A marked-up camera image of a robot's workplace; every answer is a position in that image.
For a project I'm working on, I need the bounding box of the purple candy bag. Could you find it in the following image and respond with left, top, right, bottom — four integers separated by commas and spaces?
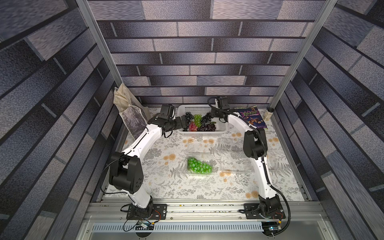
235, 106, 268, 129

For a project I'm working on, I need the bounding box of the dark red grape bunch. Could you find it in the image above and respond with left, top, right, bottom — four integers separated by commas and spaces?
197, 123, 217, 132

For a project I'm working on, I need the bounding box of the green grape bunch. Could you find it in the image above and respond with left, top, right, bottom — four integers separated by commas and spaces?
194, 115, 202, 128
187, 157, 213, 175

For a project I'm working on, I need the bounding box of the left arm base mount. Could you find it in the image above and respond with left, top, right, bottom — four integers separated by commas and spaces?
121, 204, 168, 222

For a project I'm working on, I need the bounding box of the dark blue grape bunch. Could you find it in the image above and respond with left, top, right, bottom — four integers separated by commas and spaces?
183, 112, 194, 132

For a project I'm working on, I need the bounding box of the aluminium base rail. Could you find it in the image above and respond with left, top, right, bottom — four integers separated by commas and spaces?
76, 199, 339, 240

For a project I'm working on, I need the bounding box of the white plastic basket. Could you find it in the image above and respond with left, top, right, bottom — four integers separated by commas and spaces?
176, 104, 228, 137

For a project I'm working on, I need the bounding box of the aluminium frame post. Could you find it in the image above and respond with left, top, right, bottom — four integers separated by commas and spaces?
268, 0, 337, 109
76, 0, 123, 87

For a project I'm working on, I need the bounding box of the green grape bunch in basket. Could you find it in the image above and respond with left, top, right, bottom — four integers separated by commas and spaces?
194, 115, 202, 128

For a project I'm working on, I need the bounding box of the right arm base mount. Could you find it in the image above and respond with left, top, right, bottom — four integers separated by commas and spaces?
239, 203, 286, 220

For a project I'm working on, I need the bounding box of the beige tote bag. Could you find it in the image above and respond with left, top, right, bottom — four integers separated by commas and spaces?
113, 84, 151, 140

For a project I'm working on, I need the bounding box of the aluminium frame post left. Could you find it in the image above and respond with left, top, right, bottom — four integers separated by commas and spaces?
76, 0, 123, 87

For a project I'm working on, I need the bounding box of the black corrugated cable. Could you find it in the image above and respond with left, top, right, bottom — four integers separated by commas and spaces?
206, 96, 292, 238

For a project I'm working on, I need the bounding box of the pink grape bunch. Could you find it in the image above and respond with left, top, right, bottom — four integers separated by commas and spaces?
188, 122, 198, 132

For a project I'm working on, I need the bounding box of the small black grape bunch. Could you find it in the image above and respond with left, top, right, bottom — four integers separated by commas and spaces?
201, 112, 213, 125

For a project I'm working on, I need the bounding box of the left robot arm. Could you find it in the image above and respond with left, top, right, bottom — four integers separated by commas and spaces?
109, 115, 187, 210

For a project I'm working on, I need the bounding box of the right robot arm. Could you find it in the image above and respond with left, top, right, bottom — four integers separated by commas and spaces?
212, 107, 285, 220

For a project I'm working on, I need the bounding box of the aluminium frame post right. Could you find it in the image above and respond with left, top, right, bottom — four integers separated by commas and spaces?
268, 0, 337, 109

